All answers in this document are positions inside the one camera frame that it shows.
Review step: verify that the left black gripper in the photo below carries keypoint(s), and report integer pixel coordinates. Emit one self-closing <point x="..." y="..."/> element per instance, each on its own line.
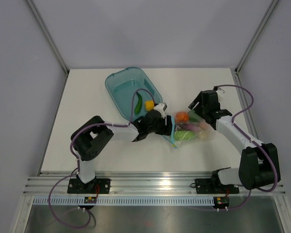
<point x="166" y="130"/>

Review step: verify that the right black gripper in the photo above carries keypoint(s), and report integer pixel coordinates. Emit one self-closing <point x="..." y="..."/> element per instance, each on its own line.
<point x="199" y="98"/>

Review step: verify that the yellow fake fruit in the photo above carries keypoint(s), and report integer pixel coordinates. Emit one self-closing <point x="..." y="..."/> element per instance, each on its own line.
<point x="149" y="105"/>

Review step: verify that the green fake chili pepper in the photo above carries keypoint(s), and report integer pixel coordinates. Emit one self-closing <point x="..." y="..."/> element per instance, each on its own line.
<point x="139" y="104"/>

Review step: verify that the clear zip top bag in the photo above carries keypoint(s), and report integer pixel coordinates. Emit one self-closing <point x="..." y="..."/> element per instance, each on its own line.
<point x="202" y="124"/>

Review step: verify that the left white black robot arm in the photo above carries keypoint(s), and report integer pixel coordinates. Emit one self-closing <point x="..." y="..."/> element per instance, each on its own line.
<point x="90" y="140"/>

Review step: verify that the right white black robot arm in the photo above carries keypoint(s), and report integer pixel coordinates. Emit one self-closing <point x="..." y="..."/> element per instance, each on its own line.
<point x="259" y="164"/>

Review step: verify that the green fake bell pepper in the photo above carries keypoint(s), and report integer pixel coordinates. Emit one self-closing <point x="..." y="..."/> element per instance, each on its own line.
<point x="193" y="117"/>

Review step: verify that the orange fake fruit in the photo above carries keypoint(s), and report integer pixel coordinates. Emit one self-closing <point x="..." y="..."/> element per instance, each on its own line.
<point x="181" y="117"/>

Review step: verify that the purple fake eggplant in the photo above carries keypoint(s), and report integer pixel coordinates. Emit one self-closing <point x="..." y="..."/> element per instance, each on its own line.
<point x="189" y="127"/>

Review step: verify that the cream fake garlic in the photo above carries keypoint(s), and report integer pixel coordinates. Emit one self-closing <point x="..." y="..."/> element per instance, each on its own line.
<point x="203" y="134"/>

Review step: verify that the light green fake vegetable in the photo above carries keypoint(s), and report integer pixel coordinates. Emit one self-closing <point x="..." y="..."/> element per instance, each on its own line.
<point x="183" y="135"/>

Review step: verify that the teal transparent plastic bin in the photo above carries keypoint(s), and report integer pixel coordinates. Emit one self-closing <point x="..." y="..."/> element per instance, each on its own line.
<point x="122" y="87"/>

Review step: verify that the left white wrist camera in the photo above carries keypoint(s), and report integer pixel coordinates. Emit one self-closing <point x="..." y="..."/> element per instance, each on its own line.
<point x="161" y="107"/>

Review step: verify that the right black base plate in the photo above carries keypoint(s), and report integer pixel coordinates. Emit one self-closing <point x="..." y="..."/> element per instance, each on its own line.
<point x="206" y="186"/>

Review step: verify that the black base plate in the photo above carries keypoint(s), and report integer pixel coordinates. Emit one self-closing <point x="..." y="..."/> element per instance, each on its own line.
<point x="206" y="186"/>
<point x="100" y="185"/>

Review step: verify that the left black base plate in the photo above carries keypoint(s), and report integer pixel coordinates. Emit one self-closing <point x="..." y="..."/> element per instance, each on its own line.
<point x="100" y="185"/>

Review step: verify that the left aluminium frame post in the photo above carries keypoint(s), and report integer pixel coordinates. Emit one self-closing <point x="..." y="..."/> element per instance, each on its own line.
<point x="42" y="26"/>

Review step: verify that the aluminium frame post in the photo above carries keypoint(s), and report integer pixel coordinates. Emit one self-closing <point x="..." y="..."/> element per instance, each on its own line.
<point x="257" y="34"/>
<point x="42" y="26"/>

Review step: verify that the right aluminium frame post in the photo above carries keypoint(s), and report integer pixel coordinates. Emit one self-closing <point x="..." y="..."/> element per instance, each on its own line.
<point x="257" y="34"/>

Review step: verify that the aluminium mounting rail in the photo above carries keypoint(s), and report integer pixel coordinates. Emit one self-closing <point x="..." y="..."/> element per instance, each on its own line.
<point x="126" y="183"/>

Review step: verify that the white slotted cable duct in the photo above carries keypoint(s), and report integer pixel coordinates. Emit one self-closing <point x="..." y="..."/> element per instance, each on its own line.
<point x="124" y="201"/>

